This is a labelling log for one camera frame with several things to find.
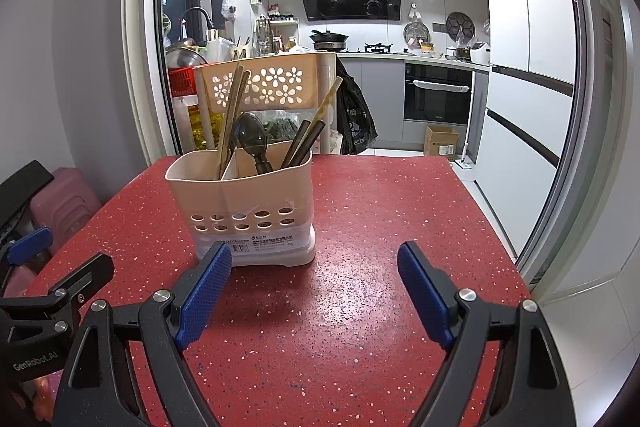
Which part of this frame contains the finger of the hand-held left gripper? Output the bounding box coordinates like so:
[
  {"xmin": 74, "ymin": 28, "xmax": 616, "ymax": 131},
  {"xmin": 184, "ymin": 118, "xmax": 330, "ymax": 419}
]
[
  {"xmin": 0, "ymin": 254, "xmax": 115, "ymax": 339},
  {"xmin": 0, "ymin": 227, "xmax": 53, "ymax": 268}
]

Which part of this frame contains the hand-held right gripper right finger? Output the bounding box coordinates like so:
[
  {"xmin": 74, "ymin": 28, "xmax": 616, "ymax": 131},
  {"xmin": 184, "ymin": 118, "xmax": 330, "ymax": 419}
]
[{"xmin": 397, "ymin": 240, "xmax": 577, "ymax": 427}]

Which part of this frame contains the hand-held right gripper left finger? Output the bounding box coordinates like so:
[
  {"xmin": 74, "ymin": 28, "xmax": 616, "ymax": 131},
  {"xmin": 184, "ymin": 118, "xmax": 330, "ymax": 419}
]
[{"xmin": 51, "ymin": 241, "xmax": 233, "ymax": 427}]

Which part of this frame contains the beige plastic utensil holder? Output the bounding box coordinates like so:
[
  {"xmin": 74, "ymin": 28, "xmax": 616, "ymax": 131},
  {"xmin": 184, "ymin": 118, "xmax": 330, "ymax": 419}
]
[{"xmin": 165, "ymin": 147, "xmax": 317, "ymax": 268}]

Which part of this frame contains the black spoon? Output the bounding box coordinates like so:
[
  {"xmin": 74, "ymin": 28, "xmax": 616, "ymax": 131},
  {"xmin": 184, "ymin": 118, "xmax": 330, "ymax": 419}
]
[
  {"xmin": 235, "ymin": 113, "xmax": 273, "ymax": 175},
  {"xmin": 290, "ymin": 121, "xmax": 327, "ymax": 168}
]

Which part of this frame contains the wooden chopstick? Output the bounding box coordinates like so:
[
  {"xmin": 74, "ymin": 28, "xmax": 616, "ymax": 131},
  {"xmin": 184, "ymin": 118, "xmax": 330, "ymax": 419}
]
[
  {"xmin": 305, "ymin": 79, "xmax": 345, "ymax": 150},
  {"xmin": 299, "ymin": 77, "xmax": 342, "ymax": 148},
  {"xmin": 216, "ymin": 63, "xmax": 241, "ymax": 180},
  {"xmin": 221, "ymin": 68, "xmax": 251, "ymax": 180}
]

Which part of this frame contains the pink plastic stool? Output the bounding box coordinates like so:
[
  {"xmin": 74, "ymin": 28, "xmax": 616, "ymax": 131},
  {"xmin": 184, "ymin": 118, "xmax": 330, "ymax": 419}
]
[{"xmin": 0, "ymin": 167, "xmax": 103, "ymax": 298}]

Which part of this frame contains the black chair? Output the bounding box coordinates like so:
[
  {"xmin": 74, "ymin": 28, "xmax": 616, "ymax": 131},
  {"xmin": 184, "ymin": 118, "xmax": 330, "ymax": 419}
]
[{"xmin": 0, "ymin": 159, "xmax": 55, "ymax": 220}]

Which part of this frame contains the white floor mop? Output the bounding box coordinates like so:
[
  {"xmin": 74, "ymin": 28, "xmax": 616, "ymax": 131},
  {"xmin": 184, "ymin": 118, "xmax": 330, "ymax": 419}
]
[{"xmin": 452, "ymin": 72, "xmax": 476, "ymax": 170}]

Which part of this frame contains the cardboard box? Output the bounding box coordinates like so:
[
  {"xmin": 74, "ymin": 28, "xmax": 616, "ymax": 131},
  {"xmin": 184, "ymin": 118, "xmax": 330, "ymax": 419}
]
[{"xmin": 424, "ymin": 125, "xmax": 461, "ymax": 158}]

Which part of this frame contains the yellow cooking oil bottle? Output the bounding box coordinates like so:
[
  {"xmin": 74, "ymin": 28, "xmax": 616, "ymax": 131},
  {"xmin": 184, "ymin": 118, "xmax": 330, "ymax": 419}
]
[{"xmin": 187, "ymin": 104, "xmax": 221, "ymax": 151}]

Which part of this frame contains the black built-in oven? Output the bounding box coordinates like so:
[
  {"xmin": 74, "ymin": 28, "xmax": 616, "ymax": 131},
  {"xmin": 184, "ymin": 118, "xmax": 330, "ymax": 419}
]
[{"xmin": 402, "ymin": 62, "xmax": 475, "ymax": 125}]

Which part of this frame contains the black plastic bag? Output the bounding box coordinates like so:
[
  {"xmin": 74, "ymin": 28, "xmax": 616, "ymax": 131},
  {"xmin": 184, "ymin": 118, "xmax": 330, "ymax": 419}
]
[{"xmin": 336, "ymin": 57, "xmax": 379, "ymax": 156}]

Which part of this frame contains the white refrigerator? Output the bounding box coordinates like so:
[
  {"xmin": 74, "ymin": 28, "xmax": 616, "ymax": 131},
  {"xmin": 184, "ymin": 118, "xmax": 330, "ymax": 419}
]
[{"xmin": 470, "ymin": 0, "xmax": 581, "ymax": 258}]

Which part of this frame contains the red plastic basket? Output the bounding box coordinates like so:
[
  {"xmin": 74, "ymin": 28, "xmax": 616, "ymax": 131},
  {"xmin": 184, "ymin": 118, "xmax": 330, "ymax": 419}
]
[{"xmin": 167, "ymin": 68, "xmax": 197, "ymax": 96}]

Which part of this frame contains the metal basin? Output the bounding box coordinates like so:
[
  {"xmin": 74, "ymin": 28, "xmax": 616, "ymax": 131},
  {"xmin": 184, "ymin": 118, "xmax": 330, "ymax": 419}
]
[{"xmin": 165, "ymin": 38, "xmax": 208, "ymax": 70}]

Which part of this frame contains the beige flower-cutout storage rack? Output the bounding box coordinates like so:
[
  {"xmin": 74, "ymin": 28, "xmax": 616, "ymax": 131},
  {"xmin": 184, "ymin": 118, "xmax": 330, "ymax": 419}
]
[{"xmin": 194, "ymin": 53, "xmax": 341, "ymax": 155}]

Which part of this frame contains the round metal steamer rack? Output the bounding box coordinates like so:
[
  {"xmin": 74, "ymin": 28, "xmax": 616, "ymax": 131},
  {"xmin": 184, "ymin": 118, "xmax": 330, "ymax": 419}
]
[{"xmin": 404, "ymin": 22, "xmax": 431, "ymax": 50}]

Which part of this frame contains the dark round divided tray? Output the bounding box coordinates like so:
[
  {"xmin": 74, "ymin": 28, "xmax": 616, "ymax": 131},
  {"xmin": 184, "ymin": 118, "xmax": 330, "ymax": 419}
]
[{"xmin": 446, "ymin": 12, "xmax": 476, "ymax": 42}]

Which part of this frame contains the black wok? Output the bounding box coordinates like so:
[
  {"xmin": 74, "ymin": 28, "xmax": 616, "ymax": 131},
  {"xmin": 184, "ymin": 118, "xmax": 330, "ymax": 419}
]
[{"xmin": 309, "ymin": 29, "xmax": 351, "ymax": 52}]

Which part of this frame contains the black kitchen faucet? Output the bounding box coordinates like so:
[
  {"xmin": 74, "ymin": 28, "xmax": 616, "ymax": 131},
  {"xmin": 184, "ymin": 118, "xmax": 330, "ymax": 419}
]
[{"xmin": 181, "ymin": 7, "xmax": 216, "ymax": 45}]

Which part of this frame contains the white spice shelf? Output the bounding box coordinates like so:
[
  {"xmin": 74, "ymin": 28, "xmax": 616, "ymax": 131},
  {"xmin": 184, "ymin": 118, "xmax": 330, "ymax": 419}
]
[{"xmin": 267, "ymin": 4, "xmax": 301, "ymax": 52}]

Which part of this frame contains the sliding door frame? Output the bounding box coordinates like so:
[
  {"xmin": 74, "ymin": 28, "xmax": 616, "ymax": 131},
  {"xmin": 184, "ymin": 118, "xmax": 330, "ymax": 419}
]
[{"xmin": 125, "ymin": 0, "xmax": 631, "ymax": 293}]

